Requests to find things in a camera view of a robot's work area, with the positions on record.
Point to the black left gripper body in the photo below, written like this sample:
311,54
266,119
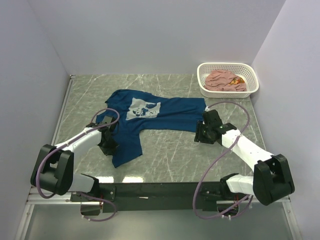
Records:
107,147

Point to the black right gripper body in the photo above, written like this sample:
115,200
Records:
209,129

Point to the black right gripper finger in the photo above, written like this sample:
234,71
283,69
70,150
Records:
200,138
201,127

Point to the blue printed t-shirt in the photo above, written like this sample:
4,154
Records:
137,111

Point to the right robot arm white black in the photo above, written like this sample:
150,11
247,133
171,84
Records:
271,180

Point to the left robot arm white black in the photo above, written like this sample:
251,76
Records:
54,170

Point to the pink t-shirt in basket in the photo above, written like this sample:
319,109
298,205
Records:
224,81

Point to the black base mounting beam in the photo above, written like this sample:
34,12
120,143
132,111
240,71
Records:
140,196

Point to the white perforated plastic basket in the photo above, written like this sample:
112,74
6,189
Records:
243,70

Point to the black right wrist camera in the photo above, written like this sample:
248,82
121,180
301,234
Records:
212,118

